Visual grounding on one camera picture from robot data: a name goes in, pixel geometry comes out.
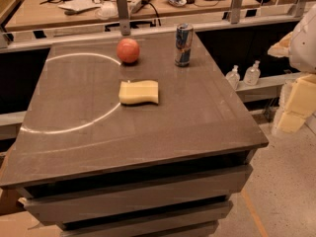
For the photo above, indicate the grey power strip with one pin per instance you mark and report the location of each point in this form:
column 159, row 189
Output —
column 136, row 5

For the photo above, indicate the clear sanitizer bottle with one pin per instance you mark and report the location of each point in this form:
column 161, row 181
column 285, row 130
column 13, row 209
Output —
column 233, row 77
column 252, row 74

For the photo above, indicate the left clear sanitizer bottle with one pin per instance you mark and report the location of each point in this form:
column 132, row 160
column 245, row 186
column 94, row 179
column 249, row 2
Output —
column 233, row 77

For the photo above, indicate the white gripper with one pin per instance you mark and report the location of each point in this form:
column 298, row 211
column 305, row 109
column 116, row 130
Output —
column 305, row 48

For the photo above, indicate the white paper sheets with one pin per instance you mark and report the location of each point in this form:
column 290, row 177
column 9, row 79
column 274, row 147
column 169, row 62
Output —
column 79, row 5

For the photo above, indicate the brown drawer cabinet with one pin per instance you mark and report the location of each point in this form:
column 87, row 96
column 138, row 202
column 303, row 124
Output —
column 98, row 168

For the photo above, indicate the Red Bull can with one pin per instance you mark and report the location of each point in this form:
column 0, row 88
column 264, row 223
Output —
column 184, row 38

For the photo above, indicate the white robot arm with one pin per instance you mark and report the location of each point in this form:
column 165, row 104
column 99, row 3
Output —
column 302, row 51

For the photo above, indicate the yellow sponge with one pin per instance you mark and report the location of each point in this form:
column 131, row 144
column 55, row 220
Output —
column 131, row 93

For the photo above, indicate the aluminium frame rail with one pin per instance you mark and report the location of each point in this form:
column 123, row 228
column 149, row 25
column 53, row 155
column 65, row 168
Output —
column 35, row 24

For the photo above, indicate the right clear sanitizer bottle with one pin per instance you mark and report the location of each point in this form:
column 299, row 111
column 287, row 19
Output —
column 252, row 74

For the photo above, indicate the red apple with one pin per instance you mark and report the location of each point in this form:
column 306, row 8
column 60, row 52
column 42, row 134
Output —
column 128, row 50

